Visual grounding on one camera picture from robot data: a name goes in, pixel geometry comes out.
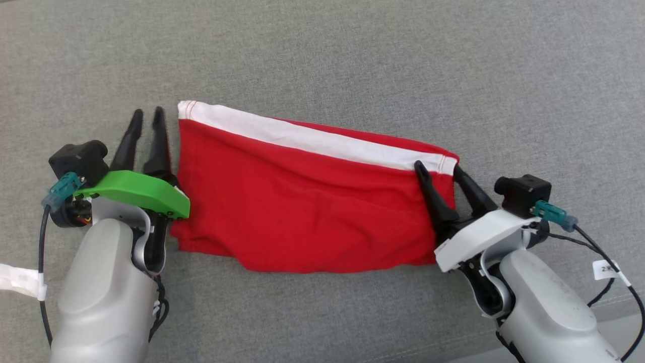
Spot teal cable connector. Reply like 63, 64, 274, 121
533, 200, 579, 232
41, 171, 81, 210

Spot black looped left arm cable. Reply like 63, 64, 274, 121
149, 275, 170, 344

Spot black right camera cable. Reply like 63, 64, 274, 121
547, 224, 645, 362

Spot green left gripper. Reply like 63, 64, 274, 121
49, 106, 191, 229

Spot teal right cable connector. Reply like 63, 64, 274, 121
533, 200, 579, 232

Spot teal left cable connector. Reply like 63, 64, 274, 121
41, 171, 81, 210

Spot white tape cable label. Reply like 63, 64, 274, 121
0, 263, 48, 301

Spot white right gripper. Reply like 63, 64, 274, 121
414, 160, 550, 273

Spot red shorts with white stripe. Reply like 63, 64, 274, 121
170, 100, 460, 274

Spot black camera cable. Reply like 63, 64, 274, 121
547, 224, 645, 362
38, 204, 54, 348

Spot white printed cable tag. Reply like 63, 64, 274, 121
593, 260, 630, 287

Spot black left camera cable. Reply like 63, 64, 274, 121
38, 204, 54, 348

